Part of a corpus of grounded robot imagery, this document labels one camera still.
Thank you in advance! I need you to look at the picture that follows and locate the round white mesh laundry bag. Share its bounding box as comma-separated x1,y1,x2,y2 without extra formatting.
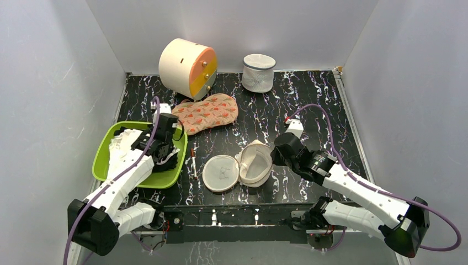
202,140,273,193

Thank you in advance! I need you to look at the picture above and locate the white bra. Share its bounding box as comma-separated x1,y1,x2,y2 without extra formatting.
109,129,142,171

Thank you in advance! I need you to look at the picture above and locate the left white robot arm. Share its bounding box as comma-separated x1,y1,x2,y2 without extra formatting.
67,113,187,256

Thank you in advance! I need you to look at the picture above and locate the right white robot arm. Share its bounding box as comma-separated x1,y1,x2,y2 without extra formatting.
271,132,430,258

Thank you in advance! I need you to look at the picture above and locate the red white marker pen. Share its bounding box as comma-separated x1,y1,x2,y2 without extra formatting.
190,148,198,179

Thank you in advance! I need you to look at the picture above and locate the black clothing in basin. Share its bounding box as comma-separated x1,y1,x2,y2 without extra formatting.
121,125,179,173

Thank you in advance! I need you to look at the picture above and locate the floral pink mesh pouch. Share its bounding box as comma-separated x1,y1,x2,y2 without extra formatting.
172,93,239,136

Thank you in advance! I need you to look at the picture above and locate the green plastic basin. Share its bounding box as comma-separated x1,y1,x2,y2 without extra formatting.
92,121,188,189

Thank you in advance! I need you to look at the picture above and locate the round cream drawer box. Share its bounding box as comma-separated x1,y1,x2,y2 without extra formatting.
158,38,218,100

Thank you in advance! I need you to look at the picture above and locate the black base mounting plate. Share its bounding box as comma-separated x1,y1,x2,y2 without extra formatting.
130,203,348,245

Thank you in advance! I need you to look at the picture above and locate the white mesh cylinder basket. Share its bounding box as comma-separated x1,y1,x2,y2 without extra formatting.
241,54,276,93

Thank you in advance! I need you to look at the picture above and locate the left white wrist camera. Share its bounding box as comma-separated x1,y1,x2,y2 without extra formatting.
150,102,172,124

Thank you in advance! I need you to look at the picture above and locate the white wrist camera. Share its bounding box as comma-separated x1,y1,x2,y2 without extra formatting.
150,102,172,124
285,118,304,139

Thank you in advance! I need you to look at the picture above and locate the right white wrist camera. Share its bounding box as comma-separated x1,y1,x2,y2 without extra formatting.
285,118,304,139

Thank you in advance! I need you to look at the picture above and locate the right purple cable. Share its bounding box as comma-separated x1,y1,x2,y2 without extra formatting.
284,103,462,252

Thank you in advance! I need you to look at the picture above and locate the purple cable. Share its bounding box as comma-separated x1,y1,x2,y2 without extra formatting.
284,103,462,252
62,96,162,265

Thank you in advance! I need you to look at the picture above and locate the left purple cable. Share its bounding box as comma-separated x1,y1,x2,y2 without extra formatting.
62,96,162,265

